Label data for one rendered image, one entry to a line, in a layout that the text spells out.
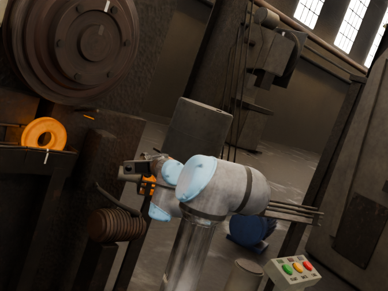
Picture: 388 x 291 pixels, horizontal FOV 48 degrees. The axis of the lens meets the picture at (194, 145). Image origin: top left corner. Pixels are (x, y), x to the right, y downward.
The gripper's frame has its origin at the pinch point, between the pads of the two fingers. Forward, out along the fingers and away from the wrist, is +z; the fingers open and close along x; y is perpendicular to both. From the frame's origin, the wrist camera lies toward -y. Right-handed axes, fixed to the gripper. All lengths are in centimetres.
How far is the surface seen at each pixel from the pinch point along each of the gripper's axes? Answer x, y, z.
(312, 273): -46, 53, -30
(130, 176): -6.0, -2.5, 7.0
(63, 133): 13.9, -26.1, 3.0
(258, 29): 153, 455, 656
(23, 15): 52, -35, -18
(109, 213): -18.2, -12.5, 3.9
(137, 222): -24.1, -1.8, 6.1
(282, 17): 199, 596, 774
